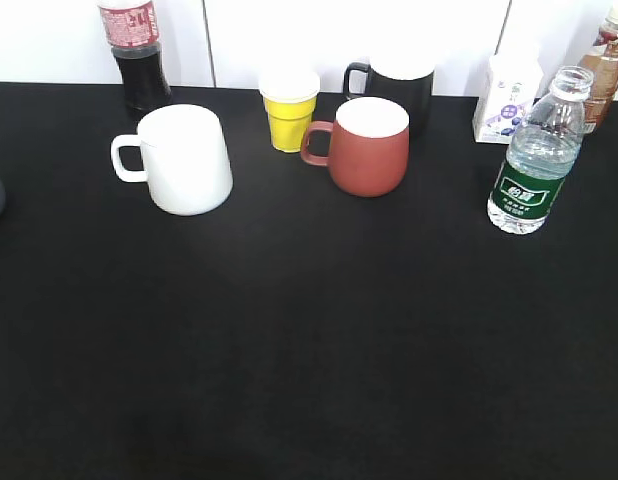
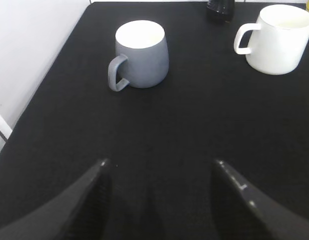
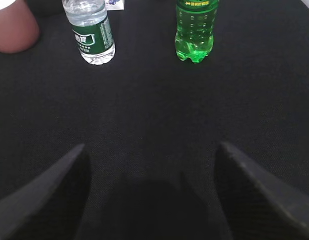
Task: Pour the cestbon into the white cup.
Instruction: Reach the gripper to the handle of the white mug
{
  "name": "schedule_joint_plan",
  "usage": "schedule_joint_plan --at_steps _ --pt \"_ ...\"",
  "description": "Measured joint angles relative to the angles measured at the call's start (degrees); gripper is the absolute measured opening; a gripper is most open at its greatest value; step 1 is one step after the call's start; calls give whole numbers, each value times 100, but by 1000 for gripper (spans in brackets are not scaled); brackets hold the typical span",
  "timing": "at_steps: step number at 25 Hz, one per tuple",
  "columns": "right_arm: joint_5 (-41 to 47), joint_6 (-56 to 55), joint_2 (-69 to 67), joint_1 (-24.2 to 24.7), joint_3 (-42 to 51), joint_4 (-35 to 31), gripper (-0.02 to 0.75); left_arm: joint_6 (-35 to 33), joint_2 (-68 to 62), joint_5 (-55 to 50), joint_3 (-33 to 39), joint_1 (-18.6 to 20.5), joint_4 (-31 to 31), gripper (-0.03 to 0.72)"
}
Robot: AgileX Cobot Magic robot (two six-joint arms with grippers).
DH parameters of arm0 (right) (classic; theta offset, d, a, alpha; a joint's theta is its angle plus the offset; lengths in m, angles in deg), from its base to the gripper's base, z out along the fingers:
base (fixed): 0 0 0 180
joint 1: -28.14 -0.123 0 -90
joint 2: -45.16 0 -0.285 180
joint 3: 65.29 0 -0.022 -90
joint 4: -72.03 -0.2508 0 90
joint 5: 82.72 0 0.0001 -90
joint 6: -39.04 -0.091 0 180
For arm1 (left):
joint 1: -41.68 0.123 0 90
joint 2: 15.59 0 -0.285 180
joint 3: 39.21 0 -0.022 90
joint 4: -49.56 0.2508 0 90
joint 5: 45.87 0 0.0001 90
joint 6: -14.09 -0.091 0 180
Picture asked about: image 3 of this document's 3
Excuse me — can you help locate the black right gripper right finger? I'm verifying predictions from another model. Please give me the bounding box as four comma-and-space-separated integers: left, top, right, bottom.
213, 142, 309, 240

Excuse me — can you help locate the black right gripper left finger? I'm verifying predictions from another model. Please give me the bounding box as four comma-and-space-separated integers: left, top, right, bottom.
0, 144, 91, 240

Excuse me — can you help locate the red ceramic mug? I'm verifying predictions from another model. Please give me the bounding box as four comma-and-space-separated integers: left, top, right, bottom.
0, 0, 40, 54

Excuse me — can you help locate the clear water bottle green label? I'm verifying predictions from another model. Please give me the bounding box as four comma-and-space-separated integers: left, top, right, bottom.
62, 0, 116, 65

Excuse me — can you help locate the green soda bottle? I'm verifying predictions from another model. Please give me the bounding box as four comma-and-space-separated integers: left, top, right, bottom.
174, 0, 219, 64

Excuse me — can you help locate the blueberry yogurt carton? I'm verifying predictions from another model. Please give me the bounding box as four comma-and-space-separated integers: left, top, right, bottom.
105, 0, 125, 11

